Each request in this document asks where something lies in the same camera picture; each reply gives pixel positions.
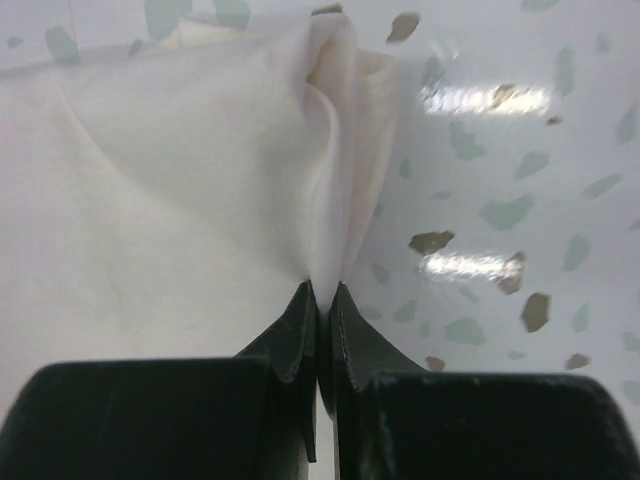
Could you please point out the white t-shirt red print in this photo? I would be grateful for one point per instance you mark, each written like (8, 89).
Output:
(169, 204)

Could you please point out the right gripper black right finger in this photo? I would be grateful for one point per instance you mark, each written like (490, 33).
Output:
(352, 355)

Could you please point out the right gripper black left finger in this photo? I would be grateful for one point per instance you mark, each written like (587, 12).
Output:
(289, 347)

